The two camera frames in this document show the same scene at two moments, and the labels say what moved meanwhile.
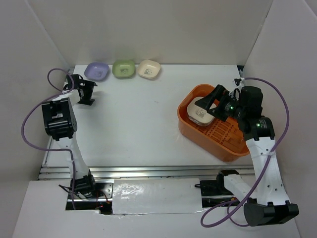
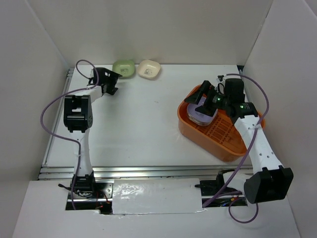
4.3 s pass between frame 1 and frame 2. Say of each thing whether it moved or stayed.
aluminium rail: stayed
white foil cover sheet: stayed
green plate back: stayed
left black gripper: moved
